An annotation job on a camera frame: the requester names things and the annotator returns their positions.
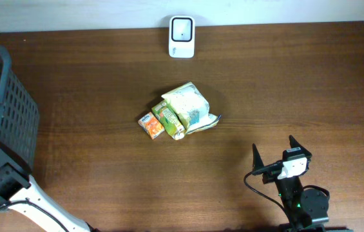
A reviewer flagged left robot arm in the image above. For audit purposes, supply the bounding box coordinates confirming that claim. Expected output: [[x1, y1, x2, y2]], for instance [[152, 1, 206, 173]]
[[0, 176, 97, 231]]

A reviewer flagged green tea drink carton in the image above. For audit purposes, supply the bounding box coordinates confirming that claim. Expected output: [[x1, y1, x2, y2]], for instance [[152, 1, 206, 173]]
[[152, 100, 186, 140]]

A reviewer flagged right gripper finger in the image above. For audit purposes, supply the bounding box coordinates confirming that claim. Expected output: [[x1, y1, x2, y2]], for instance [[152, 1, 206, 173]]
[[289, 135, 312, 159], [252, 144, 264, 175]]

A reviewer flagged orange Kleenex tissue pack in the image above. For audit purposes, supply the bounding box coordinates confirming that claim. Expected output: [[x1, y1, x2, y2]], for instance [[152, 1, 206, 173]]
[[138, 112, 165, 139]]

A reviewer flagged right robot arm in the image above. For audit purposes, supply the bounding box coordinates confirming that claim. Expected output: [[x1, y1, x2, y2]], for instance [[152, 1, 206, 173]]
[[247, 136, 330, 231]]

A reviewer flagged grey plastic mesh basket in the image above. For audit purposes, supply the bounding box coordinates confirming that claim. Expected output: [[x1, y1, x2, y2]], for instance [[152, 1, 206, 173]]
[[0, 43, 40, 217]]

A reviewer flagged yellow white snack bag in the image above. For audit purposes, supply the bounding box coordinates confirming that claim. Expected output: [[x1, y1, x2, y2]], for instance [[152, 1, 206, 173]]
[[162, 82, 221, 135]]

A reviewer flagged right black camera cable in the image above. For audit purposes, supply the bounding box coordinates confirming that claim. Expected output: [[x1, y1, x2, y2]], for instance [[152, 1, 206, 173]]
[[243, 160, 298, 229]]

